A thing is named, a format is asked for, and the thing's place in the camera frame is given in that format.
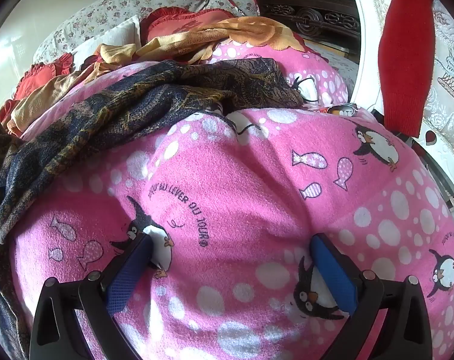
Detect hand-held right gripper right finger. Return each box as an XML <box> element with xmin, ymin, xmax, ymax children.
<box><xmin>310</xmin><ymin>233</ymin><xmax>434</xmax><ymax>360</ymax></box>

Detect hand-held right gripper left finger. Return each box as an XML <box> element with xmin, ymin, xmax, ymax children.
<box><xmin>29</xmin><ymin>233</ymin><xmax>154</xmax><ymax>360</ymax></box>

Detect dark patterned garment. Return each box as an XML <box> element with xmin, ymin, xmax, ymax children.
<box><xmin>0</xmin><ymin>58</ymin><xmax>304</xmax><ymax>359</ymax></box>

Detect pink penguin print blanket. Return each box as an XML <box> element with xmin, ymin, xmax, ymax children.
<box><xmin>9</xmin><ymin>39</ymin><xmax>454</xmax><ymax>360</ymax></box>

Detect small printed packet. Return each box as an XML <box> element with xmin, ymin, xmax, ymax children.
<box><xmin>313</xmin><ymin>103</ymin><xmax>359</xmax><ymax>118</ymax></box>

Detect red ruffled pillow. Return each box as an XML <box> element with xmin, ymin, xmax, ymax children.
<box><xmin>0</xmin><ymin>53</ymin><xmax>75</xmax><ymax>124</ymax></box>
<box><xmin>141</xmin><ymin>7</ymin><xmax>239</xmax><ymax>42</ymax></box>

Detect red hanging cloth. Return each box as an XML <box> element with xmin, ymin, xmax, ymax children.
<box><xmin>377</xmin><ymin>0</ymin><xmax>436</xmax><ymax>138</ymax></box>

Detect white lace curtain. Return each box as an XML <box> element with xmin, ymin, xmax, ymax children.
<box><xmin>364</xmin><ymin>0</ymin><xmax>454</xmax><ymax>181</ymax></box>

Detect white pillow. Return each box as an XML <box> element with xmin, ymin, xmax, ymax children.
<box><xmin>71</xmin><ymin>15</ymin><xmax>141</xmax><ymax>62</ymax></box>

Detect orange and red blanket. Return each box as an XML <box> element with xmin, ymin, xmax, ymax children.
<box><xmin>2</xmin><ymin>17</ymin><xmax>306</xmax><ymax>137</ymax></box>

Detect dark carved wooden furniture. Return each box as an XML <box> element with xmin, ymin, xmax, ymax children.
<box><xmin>246</xmin><ymin>0</ymin><xmax>361</xmax><ymax>62</ymax></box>

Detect white frame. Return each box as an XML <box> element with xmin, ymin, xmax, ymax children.
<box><xmin>343</xmin><ymin>0</ymin><xmax>386</xmax><ymax>121</ymax></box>

